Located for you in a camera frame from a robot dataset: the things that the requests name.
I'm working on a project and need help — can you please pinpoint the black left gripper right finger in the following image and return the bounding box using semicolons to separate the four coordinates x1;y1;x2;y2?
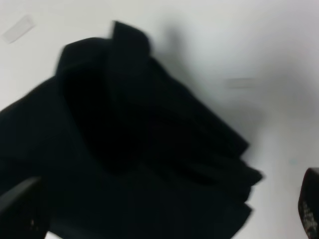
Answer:
298;167;319;239

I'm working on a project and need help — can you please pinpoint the black short sleeve shirt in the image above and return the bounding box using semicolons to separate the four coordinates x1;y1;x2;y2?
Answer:
0;22;262;239

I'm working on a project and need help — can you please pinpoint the clear tape piece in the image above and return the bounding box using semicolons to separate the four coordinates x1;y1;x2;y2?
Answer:
2;15;35;44
225;78;255;89

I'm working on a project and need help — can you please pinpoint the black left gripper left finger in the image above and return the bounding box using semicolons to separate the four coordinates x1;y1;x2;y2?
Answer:
0;177;50;239

